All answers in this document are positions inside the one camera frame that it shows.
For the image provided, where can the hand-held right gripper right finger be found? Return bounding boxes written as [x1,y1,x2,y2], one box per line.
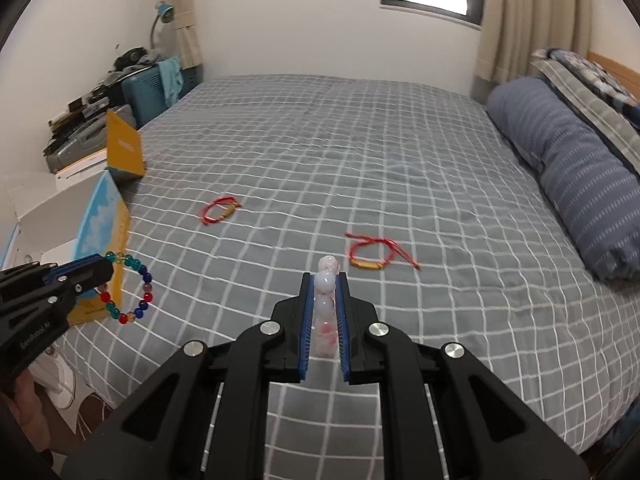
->
[335,271,591,480]

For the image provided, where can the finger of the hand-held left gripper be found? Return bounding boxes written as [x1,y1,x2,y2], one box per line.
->
[0,253,113,292]
[42,259,116,312]

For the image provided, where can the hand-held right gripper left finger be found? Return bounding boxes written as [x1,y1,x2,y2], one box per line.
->
[60,271,313,480]

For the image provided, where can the blue and yellow cardboard box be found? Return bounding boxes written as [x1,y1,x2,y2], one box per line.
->
[0,110,146,328]

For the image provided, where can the pink bead bracelet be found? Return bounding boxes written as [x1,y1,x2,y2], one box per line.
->
[311,255,342,361]

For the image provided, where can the multicoloured glass bead bracelet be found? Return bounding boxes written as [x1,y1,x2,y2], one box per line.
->
[99,251,153,325]

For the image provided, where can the person's left hand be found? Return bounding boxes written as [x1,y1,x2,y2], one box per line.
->
[0,370,53,461]

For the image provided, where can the grey radio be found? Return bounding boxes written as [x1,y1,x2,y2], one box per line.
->
[44,105,136,173]

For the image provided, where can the teal suitcase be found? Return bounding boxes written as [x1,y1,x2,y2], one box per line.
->
[121,65,166,128]

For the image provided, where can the teal cloth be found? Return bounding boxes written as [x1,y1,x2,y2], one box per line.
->
[157,57,183,106]

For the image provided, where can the black clutter pile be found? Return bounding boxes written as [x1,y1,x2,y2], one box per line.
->
[114,47,156,71]

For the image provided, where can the narrow beige curtain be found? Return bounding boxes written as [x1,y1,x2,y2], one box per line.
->
[152,0,203,96]

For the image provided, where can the blue desk lamp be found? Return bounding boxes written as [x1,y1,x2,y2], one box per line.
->
[149,2,176,51]

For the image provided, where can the blue striped rolled quilt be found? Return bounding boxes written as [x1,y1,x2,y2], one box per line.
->
[486,77,640,281]

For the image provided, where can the grey checked pillow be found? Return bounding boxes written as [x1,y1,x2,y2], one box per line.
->
[530,47,640,176]

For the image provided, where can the blue white patterned pillow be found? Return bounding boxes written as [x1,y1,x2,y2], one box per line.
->
[547,49,640,111]

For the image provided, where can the wide beige curtain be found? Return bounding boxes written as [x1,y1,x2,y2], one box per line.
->
[475,0,593,98]

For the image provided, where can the wooden headboard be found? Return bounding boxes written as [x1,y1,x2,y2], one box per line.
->
[587,51,640,91]

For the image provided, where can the red string bracelet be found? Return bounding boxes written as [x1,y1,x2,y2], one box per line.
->
[344,232,422,272]
[200,196,243,226]

